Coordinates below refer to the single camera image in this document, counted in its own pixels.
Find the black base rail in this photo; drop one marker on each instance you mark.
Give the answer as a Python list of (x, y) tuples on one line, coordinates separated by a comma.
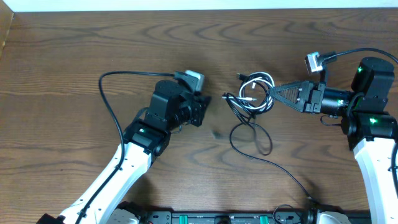
[(132, 213)]

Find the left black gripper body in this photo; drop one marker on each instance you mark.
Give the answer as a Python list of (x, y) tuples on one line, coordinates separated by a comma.
[(193, 115)]

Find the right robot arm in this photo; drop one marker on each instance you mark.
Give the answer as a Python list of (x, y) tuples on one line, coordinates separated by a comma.
[(371, 131)]

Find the cardboard side panel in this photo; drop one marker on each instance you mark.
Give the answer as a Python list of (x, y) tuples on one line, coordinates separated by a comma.
[(6, 17)]

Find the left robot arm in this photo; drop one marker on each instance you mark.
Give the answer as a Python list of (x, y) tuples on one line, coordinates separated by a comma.
[(172, 104)]

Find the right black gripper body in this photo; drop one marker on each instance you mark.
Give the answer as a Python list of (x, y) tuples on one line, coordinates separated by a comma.
[(314, 96)]

